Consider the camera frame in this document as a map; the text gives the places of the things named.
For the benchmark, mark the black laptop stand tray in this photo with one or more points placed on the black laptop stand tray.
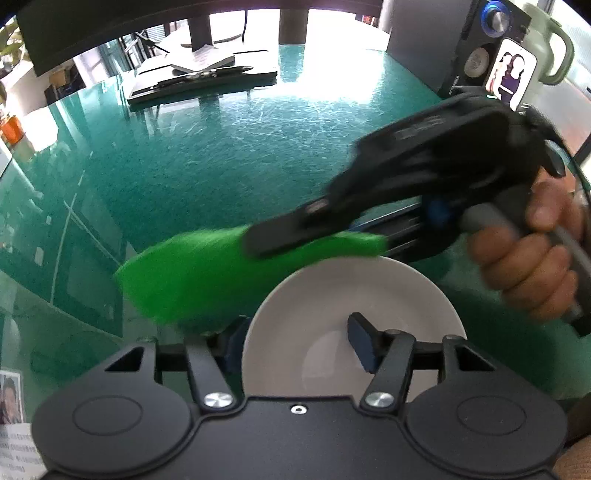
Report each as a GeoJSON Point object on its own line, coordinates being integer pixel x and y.
{"type": "Point", "coordinates": [265, 68]}

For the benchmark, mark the green cleaning cloth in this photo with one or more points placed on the green cleaning cloth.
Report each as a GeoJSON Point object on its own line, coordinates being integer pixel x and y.
{"type": "Point", "coordinates": [204, 279]}

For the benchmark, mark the white notebook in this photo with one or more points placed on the white notebook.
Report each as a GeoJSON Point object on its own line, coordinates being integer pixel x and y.
{"type": "Point", "coordinates": [205, 58]}

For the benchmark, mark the smartphone with lit screen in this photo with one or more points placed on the smartphone with lit screen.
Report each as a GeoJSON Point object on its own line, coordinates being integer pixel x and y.
{"type": "Point", "coordinates": [511, 73]}

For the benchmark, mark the black pen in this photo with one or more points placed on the black pen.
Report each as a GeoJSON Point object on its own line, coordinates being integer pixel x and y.
{"type": "Point", "coordinates": [213, 73]}

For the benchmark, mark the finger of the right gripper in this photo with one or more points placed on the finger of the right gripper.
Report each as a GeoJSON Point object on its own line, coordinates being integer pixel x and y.
{"type": "Point", "coordinates": [404, 230]}
{"type": "Point", "coordinates": [314, 220]}

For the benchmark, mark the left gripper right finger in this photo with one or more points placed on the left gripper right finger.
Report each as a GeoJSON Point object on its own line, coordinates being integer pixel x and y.
{"type": "Point", "coordinates": [388, 356]}

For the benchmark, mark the black speaker with blue knob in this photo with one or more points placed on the black speaker with blue knob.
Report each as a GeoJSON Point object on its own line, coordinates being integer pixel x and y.
{"type": "Point", "coordinates": [453, 42]}

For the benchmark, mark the black computer monitor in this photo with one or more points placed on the black computer monitor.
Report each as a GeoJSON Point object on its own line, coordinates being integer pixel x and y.
{"type": "Point", "coordinates": [56, 31]}

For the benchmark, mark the white ceramic bowl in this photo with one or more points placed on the white ceramic bowl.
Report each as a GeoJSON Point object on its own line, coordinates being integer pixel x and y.
{"type": "Point", "coordinates": [304, 342]}

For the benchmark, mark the white printed paper sheet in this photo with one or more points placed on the white printed paper sheet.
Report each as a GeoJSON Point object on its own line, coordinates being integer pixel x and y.
{"type": "Point", "coordinates": [19, 457]}

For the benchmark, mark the person's right hand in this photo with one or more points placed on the person's right hand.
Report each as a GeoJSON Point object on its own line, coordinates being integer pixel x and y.
{"type": "Point", "coordinates": [533, 275]}

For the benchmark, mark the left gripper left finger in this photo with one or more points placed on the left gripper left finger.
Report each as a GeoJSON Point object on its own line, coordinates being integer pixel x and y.
{"type": "Point", "coordinates": [210, 359]}

